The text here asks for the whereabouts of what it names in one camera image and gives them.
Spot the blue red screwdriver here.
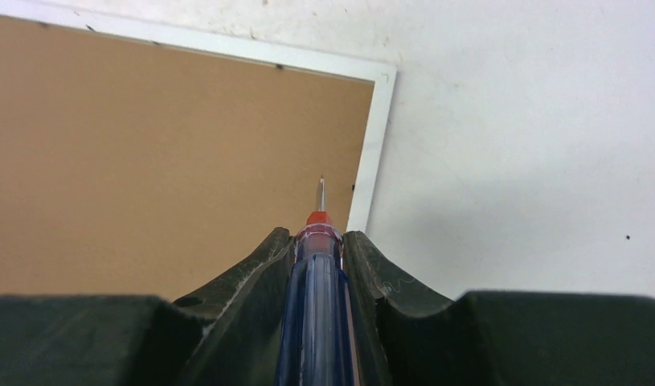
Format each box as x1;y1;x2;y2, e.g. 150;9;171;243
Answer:
274;179;359;385

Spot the white picture frame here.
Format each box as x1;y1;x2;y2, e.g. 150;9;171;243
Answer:
0;1;397;231

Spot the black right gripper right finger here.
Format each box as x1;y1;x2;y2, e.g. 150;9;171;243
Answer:
344;232;655;385

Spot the brown frame backing board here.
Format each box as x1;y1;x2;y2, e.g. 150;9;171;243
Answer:
0;17;374;299

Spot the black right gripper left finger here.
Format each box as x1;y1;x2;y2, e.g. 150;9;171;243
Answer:
0;228;293;385

